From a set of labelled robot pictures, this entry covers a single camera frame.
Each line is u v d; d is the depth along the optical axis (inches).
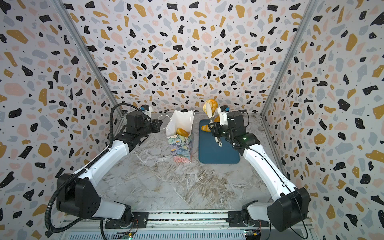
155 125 28.8
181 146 32.4
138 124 24.7
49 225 13.8
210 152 39.9
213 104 30.8
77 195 16.2
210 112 30.1
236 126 22.0
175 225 28.8
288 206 15.4
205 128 42.8
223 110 26.2
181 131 38.2
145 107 28.2
